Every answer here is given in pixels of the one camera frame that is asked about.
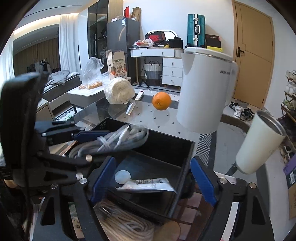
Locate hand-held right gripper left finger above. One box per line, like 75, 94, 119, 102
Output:
35, 156, 117, 241

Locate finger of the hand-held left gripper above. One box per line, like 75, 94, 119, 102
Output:
35, 149, 109, 184
35, 120, 110, 146

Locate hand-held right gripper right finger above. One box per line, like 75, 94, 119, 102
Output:
190, 156, 272, 241

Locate white round ball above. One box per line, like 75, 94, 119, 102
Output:
115, 170, 131, 185

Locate pale grey cord bundle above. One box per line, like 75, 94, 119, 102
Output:
69, 125, 149, 160

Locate clear printed plastic packet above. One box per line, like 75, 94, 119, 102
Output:
116, 178, 177, 193

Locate beige rope coil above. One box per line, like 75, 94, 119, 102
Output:
94, 199, 155, 241

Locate black cardboard box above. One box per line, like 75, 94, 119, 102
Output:
62, 117, 196, 224

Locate striped floor rug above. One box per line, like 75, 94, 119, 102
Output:
195, 133, 218, 167

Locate grey white side table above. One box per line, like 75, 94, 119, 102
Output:
67, 86, 109, 112

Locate wrapped napa cabbage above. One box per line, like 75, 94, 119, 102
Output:
104, 77, 136, 105

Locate clear bag of kumquats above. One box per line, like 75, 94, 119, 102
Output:
80, 57, 109, 90

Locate grey bed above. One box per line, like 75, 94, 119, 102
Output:
37, 70, 81, 116

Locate white tumbler cup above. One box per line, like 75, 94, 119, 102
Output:
235, 110, 287, 175

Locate printed fruit carton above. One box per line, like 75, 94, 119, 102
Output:
106, 49, 128, 80

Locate orange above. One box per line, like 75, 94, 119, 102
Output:
152, 91, 172, 111

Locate white sneaker pair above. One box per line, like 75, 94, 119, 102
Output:
229, 102, 243, 117

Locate dark sneaker pair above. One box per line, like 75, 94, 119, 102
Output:
240, 108, 256, 121

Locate purple bag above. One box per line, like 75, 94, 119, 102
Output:
283, 153, 296, 186

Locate white woven basket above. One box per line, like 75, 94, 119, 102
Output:
143, 61, 162, 87

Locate white electric kettle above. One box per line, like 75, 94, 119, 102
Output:
176, 46, 238, 133

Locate open cardboard box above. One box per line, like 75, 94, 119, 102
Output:
288, 183, 296, 220

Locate white curtain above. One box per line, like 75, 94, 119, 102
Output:
58, 14, 81, 72

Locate dark grey fridge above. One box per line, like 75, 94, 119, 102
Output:
106, 18, 141, 81

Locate white dresser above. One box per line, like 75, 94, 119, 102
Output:
128, 47, 185, 87

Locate bag of food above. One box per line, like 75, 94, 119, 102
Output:
134, 39, 155, 48

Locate dark glass wardrobe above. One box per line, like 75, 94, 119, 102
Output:
87, 0, 109, 58

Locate black red shoe bag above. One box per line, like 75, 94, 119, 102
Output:
144, 31, 166, 43

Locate shoe rack with shoes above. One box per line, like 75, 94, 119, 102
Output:
279, 70, 296, 163

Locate black cloth pile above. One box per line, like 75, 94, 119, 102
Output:
159, 37, 184, 49

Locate brown cardboard box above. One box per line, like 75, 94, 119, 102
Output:
131, 7, 142, 22

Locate white rimmed mirror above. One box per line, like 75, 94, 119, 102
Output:
148, 29, 178, 39

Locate wooden door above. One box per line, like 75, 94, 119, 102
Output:
232, 0, 275, 109

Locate black flat boxes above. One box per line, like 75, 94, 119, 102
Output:
205, 34, 221, 48

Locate teal suitcase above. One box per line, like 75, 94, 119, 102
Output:
187, 14, 207, 49

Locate white handled knife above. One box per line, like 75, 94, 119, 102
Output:
125, 91, 144, 115

